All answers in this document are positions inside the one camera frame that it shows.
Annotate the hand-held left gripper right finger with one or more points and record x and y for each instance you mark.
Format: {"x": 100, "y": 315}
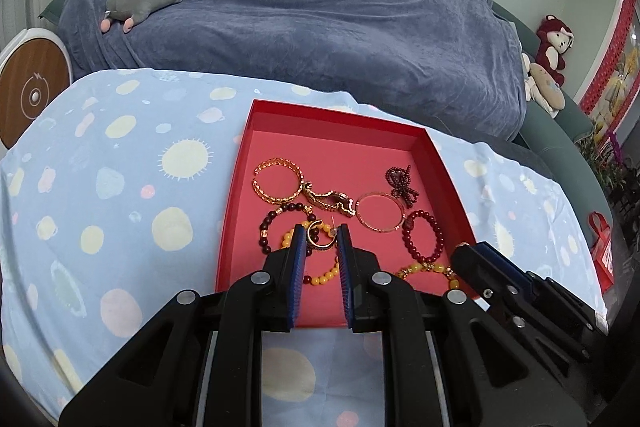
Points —
{"x": 345, "y": 272}

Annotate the dark red beaded bow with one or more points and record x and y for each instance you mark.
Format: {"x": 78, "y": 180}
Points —
{"x": 400, "y": 184}

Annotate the potted plants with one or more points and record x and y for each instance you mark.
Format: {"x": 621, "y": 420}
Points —
{"x": 610, "y": 172}

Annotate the red patterned frame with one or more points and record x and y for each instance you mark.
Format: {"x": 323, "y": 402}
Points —
{"x": 607, "y": 47}

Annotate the red monkey plush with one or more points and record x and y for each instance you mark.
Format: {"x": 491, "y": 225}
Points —
{"x": 550, "y": 52}

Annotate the round white wooden device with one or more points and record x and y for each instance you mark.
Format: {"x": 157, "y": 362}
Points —
{"x": 35, "y": 92}

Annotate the beige plush toy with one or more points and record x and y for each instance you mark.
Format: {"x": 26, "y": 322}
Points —
{"x": 542, "y": 79}

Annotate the thin gold bangle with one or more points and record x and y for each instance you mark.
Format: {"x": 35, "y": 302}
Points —
{"x": 378, "y": 229}

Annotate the blue-grey blanket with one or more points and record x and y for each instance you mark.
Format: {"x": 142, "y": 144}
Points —
{"x": 325, "y": 22}

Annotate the gold wristwatch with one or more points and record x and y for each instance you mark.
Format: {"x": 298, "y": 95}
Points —
{"x": 332, "y": 202}

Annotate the light blue spotted sheet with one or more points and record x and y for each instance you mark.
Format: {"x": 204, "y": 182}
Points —
{"x": 100, "y": 207}

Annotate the red bag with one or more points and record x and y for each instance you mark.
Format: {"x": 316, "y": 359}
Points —
{"x": 602, "y": 252}

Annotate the red cardboard box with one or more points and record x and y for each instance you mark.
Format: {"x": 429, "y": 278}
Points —
{"x": 325, "y": 157}

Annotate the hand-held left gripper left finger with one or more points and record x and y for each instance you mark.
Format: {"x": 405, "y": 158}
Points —
{"x": 298, "y": 267}

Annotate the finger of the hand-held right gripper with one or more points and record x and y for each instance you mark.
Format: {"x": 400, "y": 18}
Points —
{"x": 500, "y": 264}
{"x": 472, "y": 272}

